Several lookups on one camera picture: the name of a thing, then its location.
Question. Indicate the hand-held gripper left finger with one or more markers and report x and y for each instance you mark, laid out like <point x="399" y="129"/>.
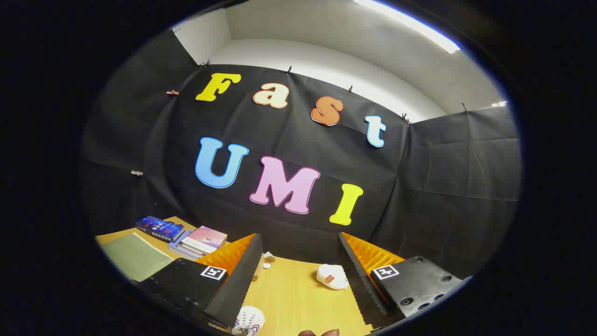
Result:
<point x="238" y="280"/>

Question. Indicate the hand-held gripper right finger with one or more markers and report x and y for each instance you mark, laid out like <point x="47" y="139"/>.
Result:
<point x="359" y="280"/>

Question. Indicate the white canvas shoe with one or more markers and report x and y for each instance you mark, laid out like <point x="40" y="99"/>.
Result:
<point x="249" y="319"/>

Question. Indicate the white soft pouch red label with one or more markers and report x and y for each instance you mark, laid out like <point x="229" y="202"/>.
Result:
<point x="332" y="275"/>

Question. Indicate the brown plush toy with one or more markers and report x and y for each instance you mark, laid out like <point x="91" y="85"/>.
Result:
<point x="268" y="255"/>

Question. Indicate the pink cover book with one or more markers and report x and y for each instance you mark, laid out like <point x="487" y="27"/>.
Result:
<point x="205" y="238"/>

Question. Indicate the white book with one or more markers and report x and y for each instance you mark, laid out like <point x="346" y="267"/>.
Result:
<point x="191" y="249"/>

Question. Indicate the pale blue book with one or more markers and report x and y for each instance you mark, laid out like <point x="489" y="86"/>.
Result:
<point x="175" y="247"/>

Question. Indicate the dark blue book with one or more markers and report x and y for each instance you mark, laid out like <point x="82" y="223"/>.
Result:
<point x="161" y="227"/>

